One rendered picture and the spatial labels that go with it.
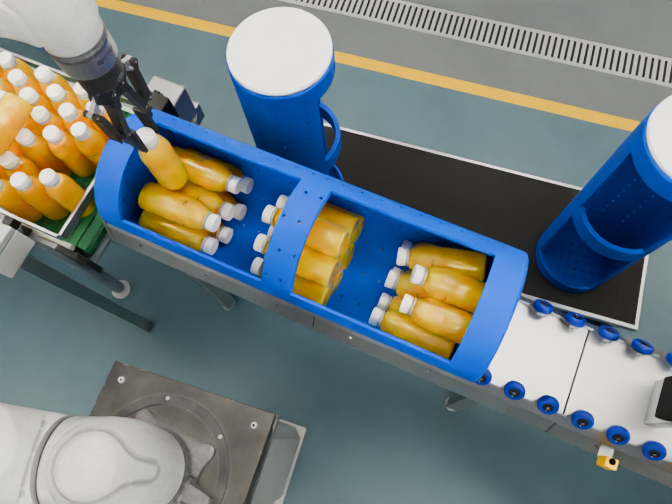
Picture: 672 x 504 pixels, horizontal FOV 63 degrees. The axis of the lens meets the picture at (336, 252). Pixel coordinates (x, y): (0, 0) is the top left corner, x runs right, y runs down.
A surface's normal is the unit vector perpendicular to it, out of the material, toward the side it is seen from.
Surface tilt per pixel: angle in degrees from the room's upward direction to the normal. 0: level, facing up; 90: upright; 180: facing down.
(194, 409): 5
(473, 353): 50
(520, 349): 0
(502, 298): 3
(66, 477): 10
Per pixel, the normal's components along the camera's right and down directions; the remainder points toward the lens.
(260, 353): -0.05, -0.33
